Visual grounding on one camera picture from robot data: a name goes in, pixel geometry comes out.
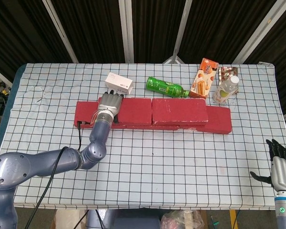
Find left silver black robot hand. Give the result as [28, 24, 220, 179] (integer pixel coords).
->
[97, 89, 124, 125]

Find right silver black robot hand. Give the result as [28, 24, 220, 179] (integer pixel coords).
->
[249, 139, 286, 191]

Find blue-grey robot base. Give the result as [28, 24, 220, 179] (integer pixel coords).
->
[85, 209, 163, 229]

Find small white carton box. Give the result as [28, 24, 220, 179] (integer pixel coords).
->
[104, 73, 134, 95]

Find green plastic drink bottle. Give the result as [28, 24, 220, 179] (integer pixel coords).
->
[146, 76, 190, 98]

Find yellow metal leg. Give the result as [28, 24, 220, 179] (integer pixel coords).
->
[229, 209, 238, 229]

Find white black grid tablecloth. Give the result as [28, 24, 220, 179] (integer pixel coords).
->
[0, 62, 286, 210]

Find black pleated backdrop curtain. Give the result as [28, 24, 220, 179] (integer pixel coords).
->
[0, 0, 286, 115]

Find orange snack box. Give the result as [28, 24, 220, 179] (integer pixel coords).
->
[189, 58, 219, 100]

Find clear bottle with pear label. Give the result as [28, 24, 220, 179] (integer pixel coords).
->
[212, 75, 240, 105]

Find clear plastic bag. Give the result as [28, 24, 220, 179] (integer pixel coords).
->
[161, 209, 205, 229]

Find shiny foil snack packet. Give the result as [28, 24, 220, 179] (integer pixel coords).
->
[218, 66, 239, 95]

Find white paper bag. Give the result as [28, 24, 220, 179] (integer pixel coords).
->
[52, 209, 89, 229]

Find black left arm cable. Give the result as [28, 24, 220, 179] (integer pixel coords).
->
[34, 120, 92, 212]

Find white metal frame post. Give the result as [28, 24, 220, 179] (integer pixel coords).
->
[231, 0, 284, 64]
[42, 0, 80, 64]
[118, 0, 135, 64]
[0, 64, 14, 86]
[163, 0, 194, 64]

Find yellow black floor cables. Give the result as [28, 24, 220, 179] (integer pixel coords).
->
[0, 81, 11, 96]

